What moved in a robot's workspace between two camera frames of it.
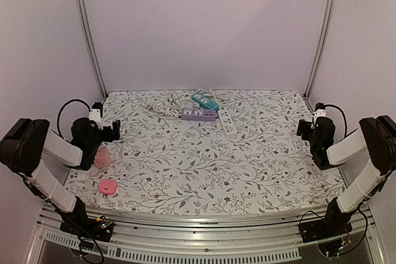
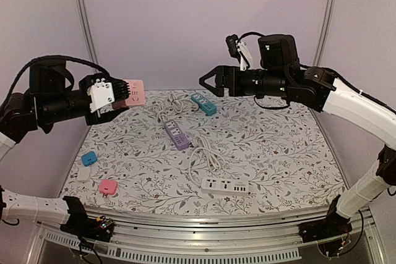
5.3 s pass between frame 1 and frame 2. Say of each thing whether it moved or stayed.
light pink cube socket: moved
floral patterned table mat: stayed
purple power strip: moved
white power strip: moved
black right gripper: moved
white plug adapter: stayed
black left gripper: moved
